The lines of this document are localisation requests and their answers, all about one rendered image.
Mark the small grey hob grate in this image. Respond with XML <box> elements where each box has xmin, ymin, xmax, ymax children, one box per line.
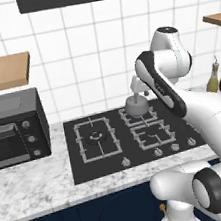
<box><xmin>117</xmin><ymin>101</ymin><xmax>160</xmax><ymax>129</ymax></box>
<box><xmin>129</xmin><ymin>118</ymin><xmax>179</xmax><ymax>153</ymax></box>

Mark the short wooden shelf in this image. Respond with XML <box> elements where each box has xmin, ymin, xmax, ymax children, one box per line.
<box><xmin>201</xmin><ymin>12</ymin><xmax>221</xmax><ymax>32</ymax></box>

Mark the grey pot with handle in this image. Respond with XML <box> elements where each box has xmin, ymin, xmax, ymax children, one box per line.
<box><xmin>122</xmin><ymin>87</ymin><xmax>151</xmax><ymax>120</ymax></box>

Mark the grey hob knob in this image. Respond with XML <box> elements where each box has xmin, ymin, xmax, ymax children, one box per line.
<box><xmin>186</xmin><ymin>135</ymin><xmax>198</xmax><ymax>148</ymax></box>
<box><xmin>120</xmin><ymin>156</ymin><xmax>132</xmax><ymax>168</ymax></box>
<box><xmin>169</xmin><ymin>141</ymin><xmax>182</xmax><ymax>152</ymax></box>
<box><xmin>153</xmin><ymin>146</ymin><xmax>164</xmax><ymax>158</ymax></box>

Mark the large grey hob grate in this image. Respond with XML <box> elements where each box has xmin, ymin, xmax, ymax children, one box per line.
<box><xmin>71</xmin><ymin>112</ymin><xmax>125</xmax><ymax>165</ymax></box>

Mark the long wooden shelf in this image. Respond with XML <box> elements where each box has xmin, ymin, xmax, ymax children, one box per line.
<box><xmin>0</xmin><ymin>50</ymin><xmax>36</xmax><ymax>94</ymax></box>

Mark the yellow oil bottle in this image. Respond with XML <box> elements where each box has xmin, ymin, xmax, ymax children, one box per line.
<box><xmin>200</xmin><ymin>54</ymin><xmax>221</xmax><ymax>94</ymax></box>

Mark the grey toaster oven knob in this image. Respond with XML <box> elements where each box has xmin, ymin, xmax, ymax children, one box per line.
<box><xmin>32</xmin><ymin>148</ymin><xmax>43</xmax><ymax>158</ymax></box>
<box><xmin>26</xmin><ymin>133</ymin><xmax>38</xmax><ymax>145</ymax></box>
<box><xmin>20</xmin><ymin>119</ymin><xmax>31</xmax><ymax>131</ymax></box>

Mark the black toaster oven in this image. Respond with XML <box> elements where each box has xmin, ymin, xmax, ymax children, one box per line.
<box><xmin>0</xmin><ymin>85</ymin><xmax>56</xmax><ymax>171</ymax></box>

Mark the gold cupboard door handle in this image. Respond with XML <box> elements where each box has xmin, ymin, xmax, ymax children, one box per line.
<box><xmin>158</xmin><ymin>202</ymin><xmax>168</xmax><ymax>216</ymax></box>

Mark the navy cupboard door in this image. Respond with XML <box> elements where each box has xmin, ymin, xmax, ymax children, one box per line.
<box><xmin>74</xmin><ymin>178</ymin><xmax>169</xmax><ymax>221</ymax></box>

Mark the black hob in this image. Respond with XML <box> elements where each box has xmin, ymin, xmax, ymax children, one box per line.
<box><xmin>60</xmin><ymin>90</ymin><xmax>220</xmax><ymax>186</ymax></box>

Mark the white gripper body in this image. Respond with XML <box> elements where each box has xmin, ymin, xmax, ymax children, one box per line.
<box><xmin>128</xmin><ymin>74</ymin><xmax>149</xmax><ymax>96</ymax></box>

